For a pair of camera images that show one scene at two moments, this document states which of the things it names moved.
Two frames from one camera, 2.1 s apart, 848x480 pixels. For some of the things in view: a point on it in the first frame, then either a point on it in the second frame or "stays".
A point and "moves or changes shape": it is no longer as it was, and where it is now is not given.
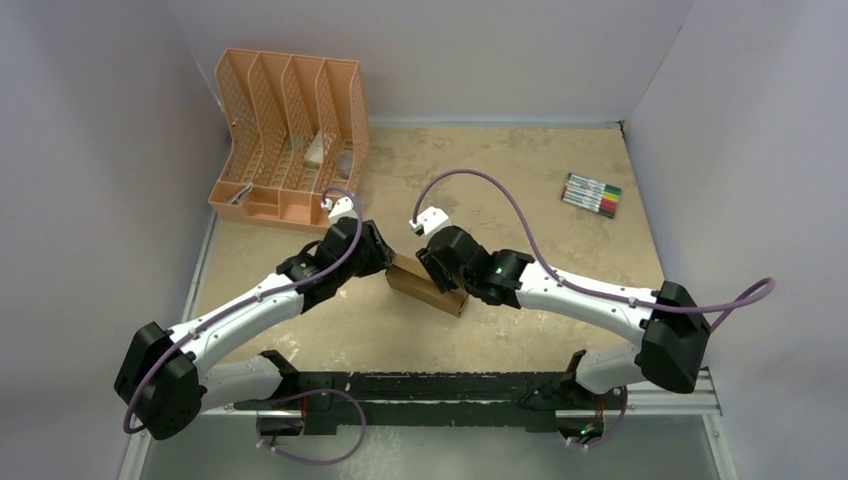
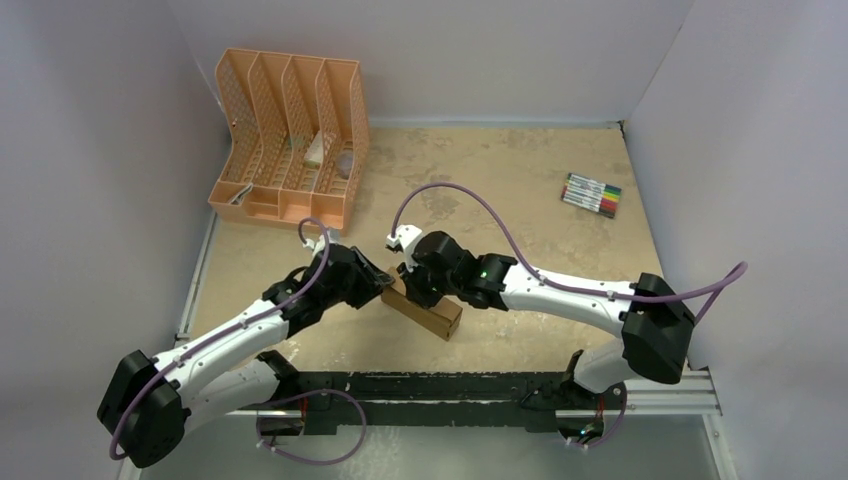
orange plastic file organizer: [300, 129] stays
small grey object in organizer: [344, 162] stays
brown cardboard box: [410, 278] moves or changes shape
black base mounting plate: [530, 398] stays
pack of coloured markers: [591, 194] stays
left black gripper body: [371, 260] -> [360, 285]
